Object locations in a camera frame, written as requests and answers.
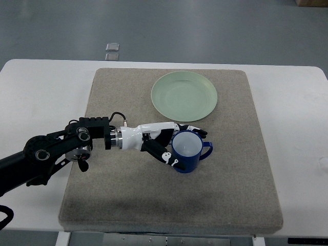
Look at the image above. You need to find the light green plate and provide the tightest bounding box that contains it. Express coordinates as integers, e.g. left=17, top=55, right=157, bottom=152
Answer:
left=151, top=71, right=218, bottom=122

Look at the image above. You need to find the black cable loop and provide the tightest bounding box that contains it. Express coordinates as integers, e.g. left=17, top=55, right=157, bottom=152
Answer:
left=0, top=204, right=14, bottom=230

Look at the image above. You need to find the floor socket plate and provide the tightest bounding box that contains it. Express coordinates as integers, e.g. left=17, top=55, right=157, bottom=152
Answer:
left=105, top=53, right=119, bottom=61
left=105, top=43, right=119, bottom=52

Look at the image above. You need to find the grey felt mat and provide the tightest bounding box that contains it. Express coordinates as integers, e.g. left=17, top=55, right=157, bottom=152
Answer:
left=58, top=70, right=283, bottom=235

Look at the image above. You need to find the upper floor socket plate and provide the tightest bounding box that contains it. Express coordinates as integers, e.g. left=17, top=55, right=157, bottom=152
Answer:
left=105, top=43, right=119, bottom=52

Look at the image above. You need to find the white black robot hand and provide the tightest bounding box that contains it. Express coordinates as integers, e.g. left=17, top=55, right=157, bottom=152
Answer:
left=111, top=122, right=213, bottom=173

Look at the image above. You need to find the cardboard box corner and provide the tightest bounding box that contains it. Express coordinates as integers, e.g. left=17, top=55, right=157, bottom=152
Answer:
left=295, top=0, right=328, bottom=7

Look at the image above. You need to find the lower floor socket plate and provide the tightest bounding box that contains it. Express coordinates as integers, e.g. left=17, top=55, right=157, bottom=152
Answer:
left=105, top=53, right=119, bottom=61

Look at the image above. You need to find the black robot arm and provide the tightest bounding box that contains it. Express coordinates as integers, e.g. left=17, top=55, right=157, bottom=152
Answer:
left=1, top=117, right=122, bottom=195

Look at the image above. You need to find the blue mug white inside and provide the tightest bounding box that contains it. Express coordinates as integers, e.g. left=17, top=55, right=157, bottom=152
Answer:
left=171, top=130, right=213, bottom=174

